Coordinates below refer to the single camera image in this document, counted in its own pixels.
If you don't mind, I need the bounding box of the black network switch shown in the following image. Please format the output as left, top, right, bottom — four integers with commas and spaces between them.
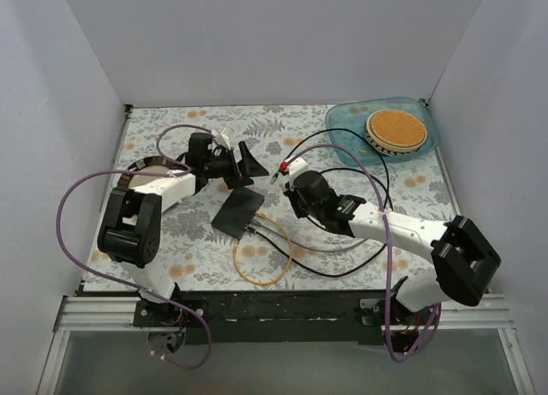
211, 188, 265, 240

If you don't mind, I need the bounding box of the yellow ethernet cable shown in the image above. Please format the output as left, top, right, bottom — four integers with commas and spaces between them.
233, 212, 293, 284

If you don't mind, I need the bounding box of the grey ethernet cable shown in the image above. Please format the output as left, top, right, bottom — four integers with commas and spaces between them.
252, 217, 365, 254

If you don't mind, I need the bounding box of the black braided cable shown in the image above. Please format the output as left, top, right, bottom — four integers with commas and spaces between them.
269, 127, 395, 242

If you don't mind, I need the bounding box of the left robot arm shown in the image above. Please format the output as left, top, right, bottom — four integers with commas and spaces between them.
98, 132, 269, 326

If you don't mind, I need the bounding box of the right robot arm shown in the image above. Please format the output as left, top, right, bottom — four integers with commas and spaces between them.
283, 171, 501, 325

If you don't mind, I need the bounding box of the floral tablecloth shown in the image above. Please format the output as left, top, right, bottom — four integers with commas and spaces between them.
85, 102, 479, 291

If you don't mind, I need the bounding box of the black rimmed plate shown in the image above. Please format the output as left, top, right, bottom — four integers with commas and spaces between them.
116, 155, 181, 189

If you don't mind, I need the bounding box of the teal plastic tray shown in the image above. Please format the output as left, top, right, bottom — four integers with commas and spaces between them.
325, 97, 440, 166

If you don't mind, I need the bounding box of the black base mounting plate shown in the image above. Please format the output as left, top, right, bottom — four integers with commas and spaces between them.
133, 290, 384, 345

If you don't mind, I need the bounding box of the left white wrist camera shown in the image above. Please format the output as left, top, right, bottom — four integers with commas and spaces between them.
211, 130, 233, 152

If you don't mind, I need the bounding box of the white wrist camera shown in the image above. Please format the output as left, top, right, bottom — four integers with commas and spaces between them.
211, 130, 233, 152
278, 158, 308, 190

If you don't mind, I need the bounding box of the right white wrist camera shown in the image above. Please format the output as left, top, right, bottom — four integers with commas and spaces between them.
278, 158, 308, 190

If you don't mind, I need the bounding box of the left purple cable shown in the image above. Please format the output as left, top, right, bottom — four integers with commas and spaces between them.
55, 123, 215, 302

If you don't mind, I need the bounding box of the aluminium frame rail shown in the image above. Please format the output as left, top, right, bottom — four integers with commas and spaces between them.
38, 294, 535, 394

